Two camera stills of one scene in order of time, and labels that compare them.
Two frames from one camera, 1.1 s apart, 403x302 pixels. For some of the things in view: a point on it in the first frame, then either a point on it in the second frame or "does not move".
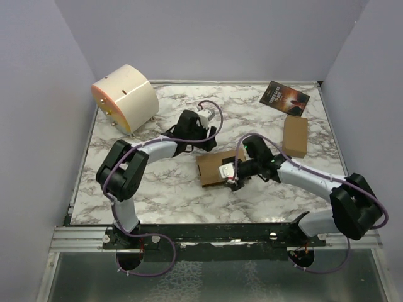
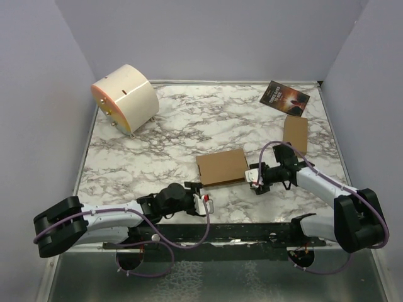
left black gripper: [206, 145] to [194, 188]
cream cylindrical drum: [126, 99] does not move
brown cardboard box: [209, 166] does not move
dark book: [284, 98] does not move
